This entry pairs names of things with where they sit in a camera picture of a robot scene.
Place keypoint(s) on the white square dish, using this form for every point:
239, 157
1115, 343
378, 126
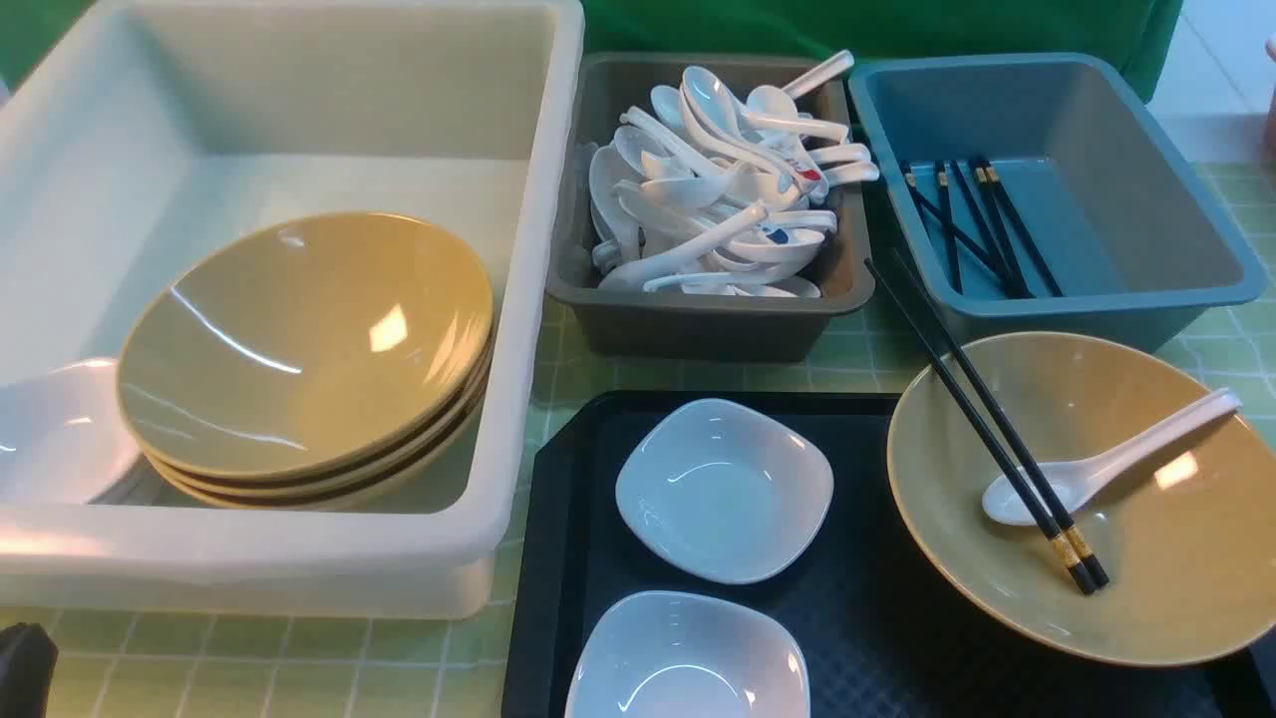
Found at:
724, 492
661, 653

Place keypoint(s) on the white ceramic soup spoon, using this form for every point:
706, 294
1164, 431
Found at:
1076, 482

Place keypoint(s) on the black chopstick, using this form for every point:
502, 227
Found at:
1018, 222
1041, 516
1016, 288
1029, 470
951, 238

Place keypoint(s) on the tan noodle bowl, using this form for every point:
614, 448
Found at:
1187, 535

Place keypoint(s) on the grey-brown spoon bin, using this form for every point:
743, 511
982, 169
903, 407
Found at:
682, 326

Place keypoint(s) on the white spoon long diagonal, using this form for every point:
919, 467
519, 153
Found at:
634, 275

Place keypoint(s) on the white spoon with red print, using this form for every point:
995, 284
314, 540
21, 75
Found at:
766, 139

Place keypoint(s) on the black serving tray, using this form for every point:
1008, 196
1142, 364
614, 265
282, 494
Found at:
882, 633

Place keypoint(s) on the blue-grey chopstick bin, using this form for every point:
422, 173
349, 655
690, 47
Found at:
1132, 235

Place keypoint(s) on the large white plastic tub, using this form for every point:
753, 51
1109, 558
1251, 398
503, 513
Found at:
158, 131

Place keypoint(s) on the white dish in tub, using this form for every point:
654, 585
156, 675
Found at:
64, 441

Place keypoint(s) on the green backdrop cloth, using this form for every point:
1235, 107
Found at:
1132, 36

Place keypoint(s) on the white spoon top handle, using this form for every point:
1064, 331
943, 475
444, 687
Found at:
814, 78

